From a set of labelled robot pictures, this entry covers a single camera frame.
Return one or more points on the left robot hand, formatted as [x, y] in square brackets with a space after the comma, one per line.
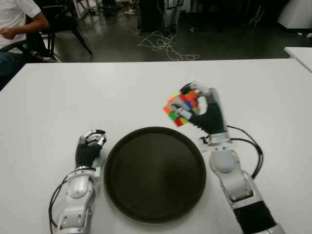
[86, 153]

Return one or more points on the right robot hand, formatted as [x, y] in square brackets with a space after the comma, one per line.
[214, 119]

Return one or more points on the multicoloured Rubik's cube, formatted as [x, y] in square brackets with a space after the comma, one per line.
[179, 122]

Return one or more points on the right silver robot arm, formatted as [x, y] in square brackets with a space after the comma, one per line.
[234, 180]

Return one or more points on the round dark brown plate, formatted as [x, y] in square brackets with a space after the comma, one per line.
[156, 175]

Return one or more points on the black wheeled rack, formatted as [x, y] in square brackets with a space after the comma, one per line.
[207, 14]

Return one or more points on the adjacent white table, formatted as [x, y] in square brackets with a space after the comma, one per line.
[302, 56]

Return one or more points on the silver metal stand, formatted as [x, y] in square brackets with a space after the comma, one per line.
[257, 17]

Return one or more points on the black cabinet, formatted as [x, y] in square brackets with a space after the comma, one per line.
[151, 14]

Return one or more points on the black chair with armrest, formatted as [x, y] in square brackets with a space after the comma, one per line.
[17, 44]

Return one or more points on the white cabinet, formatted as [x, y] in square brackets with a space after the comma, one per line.
[295, 14]

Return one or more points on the black wooden chair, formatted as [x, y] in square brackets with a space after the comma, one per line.
[65, 22]

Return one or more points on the white power strip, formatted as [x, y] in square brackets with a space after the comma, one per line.
[130, 11]

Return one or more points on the person in white shirt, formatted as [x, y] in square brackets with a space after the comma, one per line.
[12, 14]

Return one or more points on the white desk frame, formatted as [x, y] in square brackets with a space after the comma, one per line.
[79, 9]

